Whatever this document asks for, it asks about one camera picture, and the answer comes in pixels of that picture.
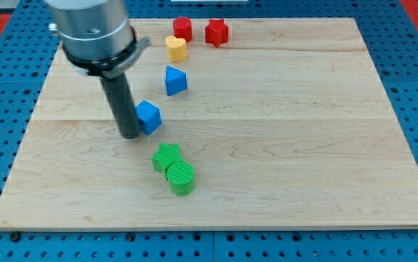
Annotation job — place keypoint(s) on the green cylinder block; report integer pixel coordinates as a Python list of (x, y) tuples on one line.
[(181, 177)]

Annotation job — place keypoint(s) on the wooden board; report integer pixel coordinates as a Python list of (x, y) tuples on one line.
[(287, 127)]

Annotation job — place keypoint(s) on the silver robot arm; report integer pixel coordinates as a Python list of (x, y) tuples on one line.
[(97, 36)]

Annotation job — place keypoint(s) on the blue cube block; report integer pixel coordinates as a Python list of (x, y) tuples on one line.
[(149, 117)]

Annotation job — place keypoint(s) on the blue triangle block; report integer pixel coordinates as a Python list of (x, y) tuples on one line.
[(175, 81)]

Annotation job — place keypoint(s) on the red star block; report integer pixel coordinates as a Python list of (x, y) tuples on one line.
[(216, 32)]

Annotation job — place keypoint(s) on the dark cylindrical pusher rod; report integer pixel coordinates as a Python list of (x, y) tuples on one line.
[(120, 100)]

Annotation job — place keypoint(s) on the green star block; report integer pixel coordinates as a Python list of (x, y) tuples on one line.
[(165, 156)]

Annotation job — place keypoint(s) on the yellow heart block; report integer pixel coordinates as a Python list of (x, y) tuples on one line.
[(176, 48)]

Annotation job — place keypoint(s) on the red cylinder block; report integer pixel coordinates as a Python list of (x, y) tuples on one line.
[(182, 28)]

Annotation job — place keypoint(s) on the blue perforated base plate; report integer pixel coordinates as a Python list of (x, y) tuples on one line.
[(26, 53)]

